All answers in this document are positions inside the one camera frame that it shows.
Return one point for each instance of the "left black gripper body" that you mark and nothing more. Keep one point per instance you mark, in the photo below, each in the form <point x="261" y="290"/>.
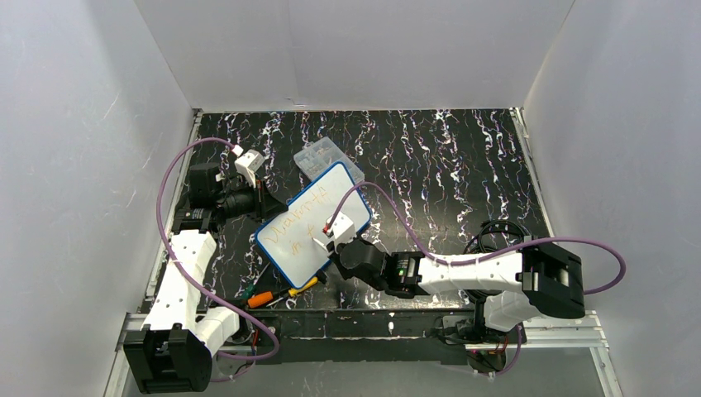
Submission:
<point x="260" y="202"/>

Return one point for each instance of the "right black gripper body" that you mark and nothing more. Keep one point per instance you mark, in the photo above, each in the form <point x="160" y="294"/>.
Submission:
<point x="340" y="247"/>

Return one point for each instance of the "blue-framed whiteboard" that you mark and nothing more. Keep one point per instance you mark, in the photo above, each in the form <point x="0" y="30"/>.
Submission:
<point x="287" y="239"/>

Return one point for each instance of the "white marker pen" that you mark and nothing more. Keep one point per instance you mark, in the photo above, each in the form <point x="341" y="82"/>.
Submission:
<point x="322" y="242"/>

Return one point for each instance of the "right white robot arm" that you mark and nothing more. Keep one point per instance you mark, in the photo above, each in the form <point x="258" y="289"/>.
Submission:
<point x="539" y="279"/>

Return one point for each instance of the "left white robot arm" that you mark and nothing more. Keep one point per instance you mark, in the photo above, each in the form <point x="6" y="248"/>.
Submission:
<point x="174" y="350"/>

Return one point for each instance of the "clear plastic organizer box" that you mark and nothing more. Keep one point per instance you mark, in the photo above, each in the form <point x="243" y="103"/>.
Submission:
<point x="315" y="158"/>

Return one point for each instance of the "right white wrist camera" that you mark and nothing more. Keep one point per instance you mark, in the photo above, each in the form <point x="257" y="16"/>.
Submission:
<point x="340" y="230"/>

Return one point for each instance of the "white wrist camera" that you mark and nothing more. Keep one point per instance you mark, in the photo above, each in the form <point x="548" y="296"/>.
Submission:
<point x="340" y="230"/>
<point x="247" y="163"/>

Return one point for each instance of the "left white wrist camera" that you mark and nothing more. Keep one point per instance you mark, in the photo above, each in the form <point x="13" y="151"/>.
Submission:
<point x="247" y="163"/>

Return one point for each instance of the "yellow-handled screwdriver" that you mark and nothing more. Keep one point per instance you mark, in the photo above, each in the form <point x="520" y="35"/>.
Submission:
<point x="304" y="285"/>

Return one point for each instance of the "green-handled screwdriver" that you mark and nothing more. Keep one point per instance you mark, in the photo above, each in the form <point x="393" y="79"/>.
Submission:
<point x="249" y="291"/>

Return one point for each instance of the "orange-handled screwdriver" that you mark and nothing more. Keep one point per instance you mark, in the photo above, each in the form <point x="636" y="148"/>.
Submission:
<point x="268" y="298"/>

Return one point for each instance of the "aluminium frame rail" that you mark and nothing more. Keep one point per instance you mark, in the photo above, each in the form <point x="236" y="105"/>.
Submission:
<point x="403" y="335"/>

